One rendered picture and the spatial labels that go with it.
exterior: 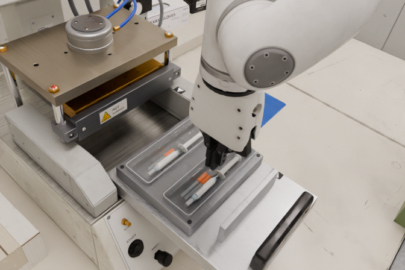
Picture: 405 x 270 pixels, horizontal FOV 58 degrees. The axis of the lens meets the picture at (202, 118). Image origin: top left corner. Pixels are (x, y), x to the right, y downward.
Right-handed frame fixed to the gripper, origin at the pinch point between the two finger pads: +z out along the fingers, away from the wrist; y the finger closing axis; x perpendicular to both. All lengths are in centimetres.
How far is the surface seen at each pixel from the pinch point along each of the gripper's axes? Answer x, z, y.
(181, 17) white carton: -62, 22, 62
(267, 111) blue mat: -49, 30, 13
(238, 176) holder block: -3.0, 5.1, -3.3
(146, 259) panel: 10.8, 24.8, 4.5
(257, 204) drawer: -2.3, 7.6, -8.2
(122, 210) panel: 11.5, 13.2, 9.9
